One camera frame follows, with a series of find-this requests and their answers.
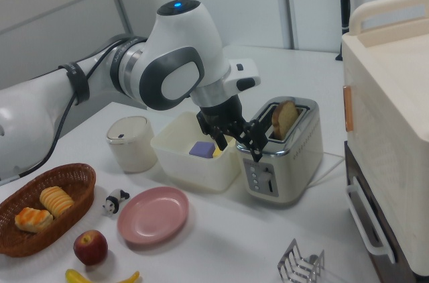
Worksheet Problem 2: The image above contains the orange glazed pastry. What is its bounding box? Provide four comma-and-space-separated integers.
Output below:
14, 207, 54, 233

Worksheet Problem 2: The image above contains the orange cabinet tab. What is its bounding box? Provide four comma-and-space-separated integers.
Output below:
342, 84, 355, 132

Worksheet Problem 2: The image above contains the panda figurine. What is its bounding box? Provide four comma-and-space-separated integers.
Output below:
102, 188, 131, 215

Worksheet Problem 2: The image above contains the red apple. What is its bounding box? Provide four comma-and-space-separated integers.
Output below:
73, 229, 109, 266

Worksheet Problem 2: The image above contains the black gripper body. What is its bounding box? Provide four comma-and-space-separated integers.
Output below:
196, 95, 244, 136

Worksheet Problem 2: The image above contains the white toaster cord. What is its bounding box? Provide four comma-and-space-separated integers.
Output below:
306, 151, 346, 187

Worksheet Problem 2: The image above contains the toasted bread slice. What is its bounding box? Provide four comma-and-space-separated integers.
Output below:
271, 100, 300, 140

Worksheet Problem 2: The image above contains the cream cabinet with handle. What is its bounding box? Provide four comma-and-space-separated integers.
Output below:
341, 0, 429, 277

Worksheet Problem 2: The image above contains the black cable strap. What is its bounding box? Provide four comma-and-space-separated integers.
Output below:
58, 61, 90, 106

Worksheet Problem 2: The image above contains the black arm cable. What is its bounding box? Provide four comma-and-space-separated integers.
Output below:
0, 36, 148, 183

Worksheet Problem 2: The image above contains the yellow banana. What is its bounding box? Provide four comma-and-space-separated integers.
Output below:
64, 268, 141, 283

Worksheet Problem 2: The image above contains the white plastic bin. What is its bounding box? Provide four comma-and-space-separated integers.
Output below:
149, 111, 247, 194

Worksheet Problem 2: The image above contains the purple block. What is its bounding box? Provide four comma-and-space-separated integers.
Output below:
188, 141, 215, 159

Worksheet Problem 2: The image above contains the metal toast rack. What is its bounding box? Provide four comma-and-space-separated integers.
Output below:
277, 238, 326, 283

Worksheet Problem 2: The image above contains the dark oven with white handle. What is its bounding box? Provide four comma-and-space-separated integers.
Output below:
344, 141, 429, 283

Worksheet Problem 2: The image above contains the small white lidded canister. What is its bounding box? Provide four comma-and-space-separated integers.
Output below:
106, 115, 158, 174

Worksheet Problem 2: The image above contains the pink plate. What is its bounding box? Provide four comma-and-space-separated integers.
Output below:
116, 186, 190, 246

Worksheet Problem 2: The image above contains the striped yellow bread roll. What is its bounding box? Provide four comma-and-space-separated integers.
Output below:
39, 186, 75, 219

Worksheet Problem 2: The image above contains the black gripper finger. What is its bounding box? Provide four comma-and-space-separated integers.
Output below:
233, 118, 269, 164
209, 123, 229, 152

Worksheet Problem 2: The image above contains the yellow block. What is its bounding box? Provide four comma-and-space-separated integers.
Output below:
213, 135, 237, 158

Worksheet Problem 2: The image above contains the brown wicker basket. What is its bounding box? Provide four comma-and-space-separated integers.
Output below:
0, 162, 97, 258

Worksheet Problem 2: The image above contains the black pole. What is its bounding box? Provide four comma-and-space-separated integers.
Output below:
336, 0, 351, 62

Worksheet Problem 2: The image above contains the cream and chrome toaster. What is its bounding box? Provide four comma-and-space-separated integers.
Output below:
234, 96, 324, 209

